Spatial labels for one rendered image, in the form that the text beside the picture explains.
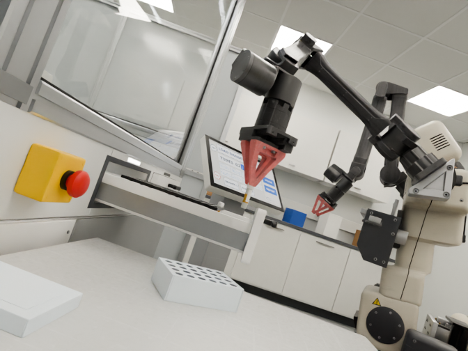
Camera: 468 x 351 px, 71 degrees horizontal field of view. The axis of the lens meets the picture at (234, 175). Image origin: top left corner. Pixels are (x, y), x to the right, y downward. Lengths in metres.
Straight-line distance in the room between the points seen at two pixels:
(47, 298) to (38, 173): 0.19
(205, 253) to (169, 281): 1.22
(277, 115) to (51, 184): 0.36
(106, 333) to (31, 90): 0.30
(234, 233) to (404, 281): 0.64
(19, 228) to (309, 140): 3.99
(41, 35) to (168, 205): 0.36
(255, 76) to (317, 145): 3.83
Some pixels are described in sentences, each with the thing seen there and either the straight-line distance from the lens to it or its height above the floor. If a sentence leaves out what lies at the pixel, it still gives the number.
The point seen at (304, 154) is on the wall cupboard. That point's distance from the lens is 4.31.
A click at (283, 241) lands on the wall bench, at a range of 3.89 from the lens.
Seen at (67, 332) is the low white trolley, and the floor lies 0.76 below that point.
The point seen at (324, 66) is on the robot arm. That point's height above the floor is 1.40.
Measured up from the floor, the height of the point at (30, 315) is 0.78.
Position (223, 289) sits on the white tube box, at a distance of 0.54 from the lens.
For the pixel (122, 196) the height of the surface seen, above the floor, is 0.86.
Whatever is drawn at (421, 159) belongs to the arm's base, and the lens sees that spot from 1.04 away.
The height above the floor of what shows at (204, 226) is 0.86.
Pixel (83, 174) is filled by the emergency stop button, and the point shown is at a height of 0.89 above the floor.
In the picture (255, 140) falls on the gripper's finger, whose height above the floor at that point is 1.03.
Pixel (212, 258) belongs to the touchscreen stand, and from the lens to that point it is 1.74.
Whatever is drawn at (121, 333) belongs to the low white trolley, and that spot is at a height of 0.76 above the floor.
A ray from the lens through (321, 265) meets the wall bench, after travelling 4.05.
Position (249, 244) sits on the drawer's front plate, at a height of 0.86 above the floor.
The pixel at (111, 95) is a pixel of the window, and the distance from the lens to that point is 0.70.
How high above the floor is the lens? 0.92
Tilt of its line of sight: 4 degrees up
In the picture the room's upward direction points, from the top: 19 degrees clockwise
